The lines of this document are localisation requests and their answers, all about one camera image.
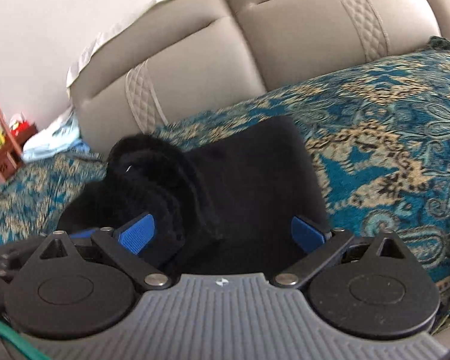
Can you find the teal paisley sofa throw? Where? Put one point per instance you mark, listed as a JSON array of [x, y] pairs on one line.
[[378, 137]]

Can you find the red wooden side table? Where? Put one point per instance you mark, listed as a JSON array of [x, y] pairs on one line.
[[11, 151]]

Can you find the light blue cloth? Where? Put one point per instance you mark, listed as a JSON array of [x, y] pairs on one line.
[[59, 136]]

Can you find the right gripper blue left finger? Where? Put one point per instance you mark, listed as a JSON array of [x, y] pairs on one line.
[[135, 235]]

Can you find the beige leather sofa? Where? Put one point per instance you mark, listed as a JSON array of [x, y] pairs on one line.
[[176, 58]]

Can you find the black pants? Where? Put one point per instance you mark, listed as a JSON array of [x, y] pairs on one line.
[[223, 208]]

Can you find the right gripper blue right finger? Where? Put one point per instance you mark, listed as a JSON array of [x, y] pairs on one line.
[[308, 235]]

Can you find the red and white toy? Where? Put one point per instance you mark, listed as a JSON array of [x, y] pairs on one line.
[[18, 123]]

